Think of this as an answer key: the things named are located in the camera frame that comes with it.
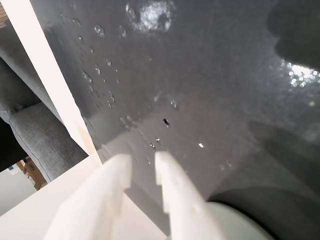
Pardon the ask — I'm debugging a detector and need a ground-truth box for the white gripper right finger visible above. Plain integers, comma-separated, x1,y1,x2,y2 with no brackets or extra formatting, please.
154,150,226,240

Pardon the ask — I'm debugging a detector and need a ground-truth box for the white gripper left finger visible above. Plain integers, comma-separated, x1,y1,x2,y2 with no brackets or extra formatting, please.
43,153,133,240

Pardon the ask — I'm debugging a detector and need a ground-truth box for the pale green steel-rimmed cup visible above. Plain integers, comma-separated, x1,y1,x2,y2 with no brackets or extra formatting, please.
206,200,276,240

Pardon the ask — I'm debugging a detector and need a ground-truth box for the brown cardboard box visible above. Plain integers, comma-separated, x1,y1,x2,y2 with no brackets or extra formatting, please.
15,155,49,191

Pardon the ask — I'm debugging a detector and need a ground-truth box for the grey fabric sofa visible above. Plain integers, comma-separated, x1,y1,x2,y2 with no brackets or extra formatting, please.
0,24,90,183

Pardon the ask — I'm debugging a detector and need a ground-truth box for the dark grey table mat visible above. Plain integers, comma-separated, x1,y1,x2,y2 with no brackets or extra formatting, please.
28,0,320,240

